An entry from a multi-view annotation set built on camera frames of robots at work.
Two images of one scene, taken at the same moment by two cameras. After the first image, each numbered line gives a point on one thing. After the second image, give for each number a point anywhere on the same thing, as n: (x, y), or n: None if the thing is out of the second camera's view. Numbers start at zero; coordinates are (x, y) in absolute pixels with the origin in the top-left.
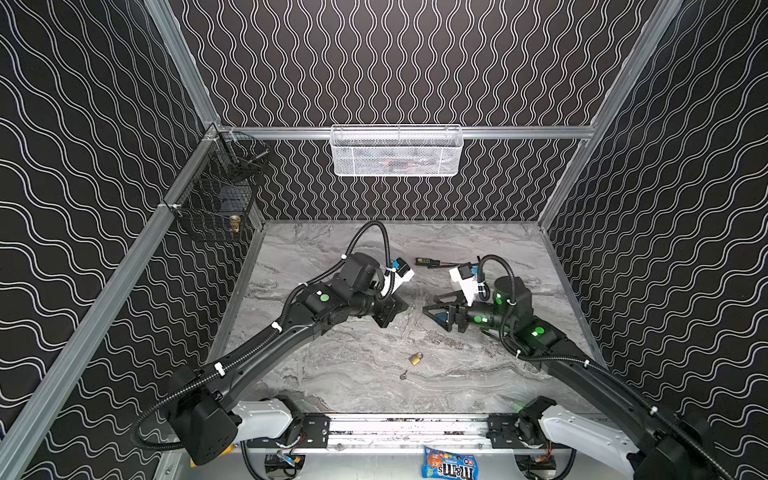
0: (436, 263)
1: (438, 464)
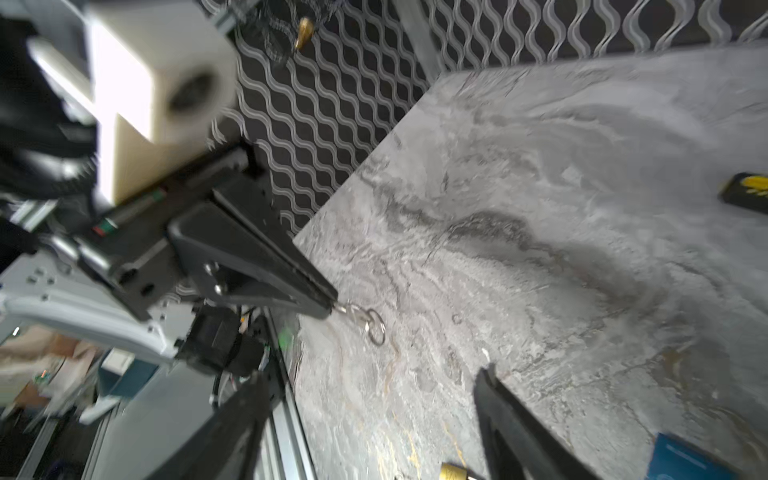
0: (747, 190)
1: None
